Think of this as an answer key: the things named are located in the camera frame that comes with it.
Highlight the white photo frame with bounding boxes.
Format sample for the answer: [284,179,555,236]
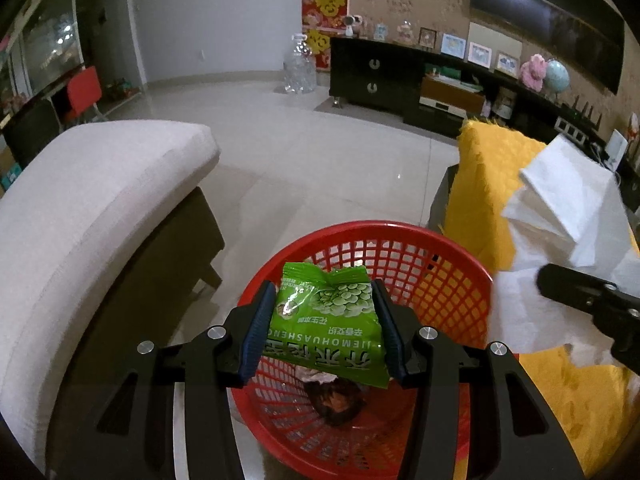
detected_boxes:
[467,41,492,67]

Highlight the white canister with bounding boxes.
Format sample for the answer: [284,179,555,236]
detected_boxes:
[495,87,518,121]

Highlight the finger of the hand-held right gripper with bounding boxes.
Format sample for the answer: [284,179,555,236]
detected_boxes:
[536,262,640,328]
[610,327,640,376]

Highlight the white cushioned sofa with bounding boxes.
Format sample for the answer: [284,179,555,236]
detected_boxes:
[0,120,226,466]

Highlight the brown wooden box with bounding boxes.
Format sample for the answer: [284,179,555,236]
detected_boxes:
[419,75,486,111]

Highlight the red chair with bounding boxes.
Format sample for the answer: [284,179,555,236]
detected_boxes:
[65,65,108,126]

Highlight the green snack packet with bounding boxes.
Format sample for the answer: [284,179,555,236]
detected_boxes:
[262,261,391,388]

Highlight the black wall television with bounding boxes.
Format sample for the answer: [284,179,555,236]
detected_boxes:
[470,0,628,96]

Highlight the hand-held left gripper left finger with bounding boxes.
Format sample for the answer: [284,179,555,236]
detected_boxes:
[60,280,278,480]

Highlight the black router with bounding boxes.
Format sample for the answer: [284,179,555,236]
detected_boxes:
[562,99,606,126]

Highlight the colourful floor toys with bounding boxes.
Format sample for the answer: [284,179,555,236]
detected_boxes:
[102,77,141,103]

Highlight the white paper sheet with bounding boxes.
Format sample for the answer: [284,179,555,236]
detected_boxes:
[491,136,632,356]

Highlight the clear plastic water jug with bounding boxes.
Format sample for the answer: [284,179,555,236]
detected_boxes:
[282,32,318,96]

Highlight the white tissue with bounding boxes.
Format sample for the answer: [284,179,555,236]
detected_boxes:
[295,366,346,386]

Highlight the red festive poster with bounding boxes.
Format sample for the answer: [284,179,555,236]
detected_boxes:
[301,0,351,68]

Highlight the pale blue globe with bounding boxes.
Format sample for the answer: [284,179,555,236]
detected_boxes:
[543,59,572,103]

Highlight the white power strip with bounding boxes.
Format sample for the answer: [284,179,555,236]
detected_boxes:
[554,117,588,140]

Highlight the red plastic mesh basket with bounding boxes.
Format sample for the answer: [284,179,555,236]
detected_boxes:
[230,219,496,480]

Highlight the glass sliding door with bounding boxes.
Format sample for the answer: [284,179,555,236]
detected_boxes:
[20,0,83,96]

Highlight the pink plush toy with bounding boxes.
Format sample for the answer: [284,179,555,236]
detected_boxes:
[520,53,548,92]

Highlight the black television cabinet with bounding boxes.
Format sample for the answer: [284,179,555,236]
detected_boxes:
[329,36,640,196]

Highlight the cream board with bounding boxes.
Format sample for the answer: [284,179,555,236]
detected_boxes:
[467,21,523,61]

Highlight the small light photo frame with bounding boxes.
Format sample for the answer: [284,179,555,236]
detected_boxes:
[496,51,521,77]

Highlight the brown and dark wrapper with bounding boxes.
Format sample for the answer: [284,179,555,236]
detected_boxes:
[304,377,368,428]

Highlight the white upright device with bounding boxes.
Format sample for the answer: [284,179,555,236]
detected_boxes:
[606,129,628,168]

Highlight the black chair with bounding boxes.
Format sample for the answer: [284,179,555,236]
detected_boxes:
[2,100,66,166]

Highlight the yellow tablecloth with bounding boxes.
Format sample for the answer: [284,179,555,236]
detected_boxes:
[442,119,640,480]

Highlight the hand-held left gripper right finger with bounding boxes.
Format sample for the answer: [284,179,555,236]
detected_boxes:
[372,279,586,480]

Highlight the blue photo frame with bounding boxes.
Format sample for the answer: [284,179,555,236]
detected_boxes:
[441,33,467,58]

